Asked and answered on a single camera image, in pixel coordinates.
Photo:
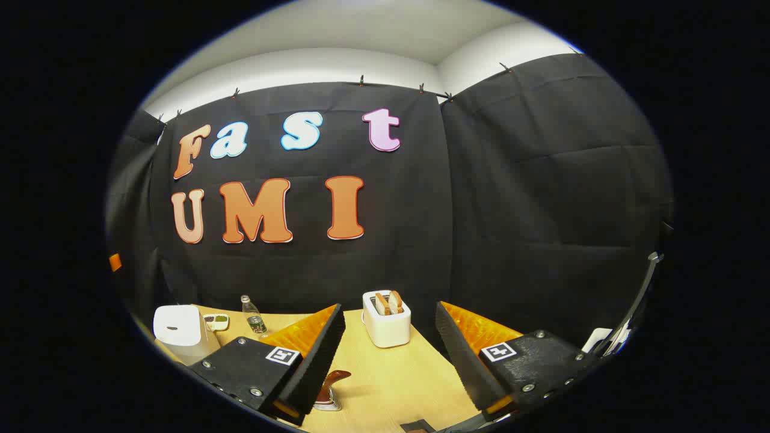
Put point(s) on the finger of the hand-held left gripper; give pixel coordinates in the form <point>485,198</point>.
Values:
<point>115,262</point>

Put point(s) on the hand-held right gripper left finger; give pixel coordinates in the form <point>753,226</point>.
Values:
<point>322,361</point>

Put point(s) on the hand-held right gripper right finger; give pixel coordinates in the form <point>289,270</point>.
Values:
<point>460,355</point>

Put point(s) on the brown wooden spoon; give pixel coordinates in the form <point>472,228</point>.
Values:
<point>334,380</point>

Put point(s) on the clear chopstick holder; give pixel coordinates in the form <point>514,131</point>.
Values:
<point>329,405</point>

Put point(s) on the white rice cooker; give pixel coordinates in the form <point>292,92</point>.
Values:
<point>177,328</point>

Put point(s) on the white toaster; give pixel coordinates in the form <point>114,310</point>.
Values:
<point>388,331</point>

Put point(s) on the clear plastic water bottle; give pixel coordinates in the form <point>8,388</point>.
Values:
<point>254,319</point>

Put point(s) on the toast bread slice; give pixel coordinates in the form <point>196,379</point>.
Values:
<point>382,304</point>
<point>396,300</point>

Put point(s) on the dark grey table clamp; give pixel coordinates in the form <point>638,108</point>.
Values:
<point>418,427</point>

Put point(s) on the white divided seasoning dish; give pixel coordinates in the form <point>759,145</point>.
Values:
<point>216,322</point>

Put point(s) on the white flat sheet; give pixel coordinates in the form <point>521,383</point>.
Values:
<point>598,338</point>

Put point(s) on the black backdrop cloth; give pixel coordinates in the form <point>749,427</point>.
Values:
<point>511,210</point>

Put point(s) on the grey metal bar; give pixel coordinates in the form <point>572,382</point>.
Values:
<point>637,294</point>

